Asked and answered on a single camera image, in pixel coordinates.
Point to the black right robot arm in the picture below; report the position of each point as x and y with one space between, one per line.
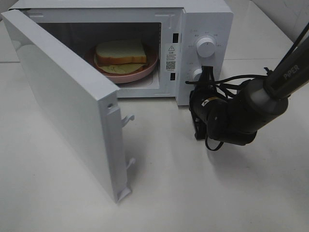
234 113

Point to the pink round plate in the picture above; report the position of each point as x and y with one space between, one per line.
152 59

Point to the white bread sandwich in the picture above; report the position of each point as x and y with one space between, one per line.
120 57

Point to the white upper power knob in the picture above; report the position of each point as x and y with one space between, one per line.
206 46

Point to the white timer knob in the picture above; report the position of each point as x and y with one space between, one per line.
196 74

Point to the white warning label sticker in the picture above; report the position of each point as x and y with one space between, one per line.
171 56

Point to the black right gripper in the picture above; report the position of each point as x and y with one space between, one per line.
208 108

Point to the white microwave oven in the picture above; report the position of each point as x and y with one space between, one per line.
82 24

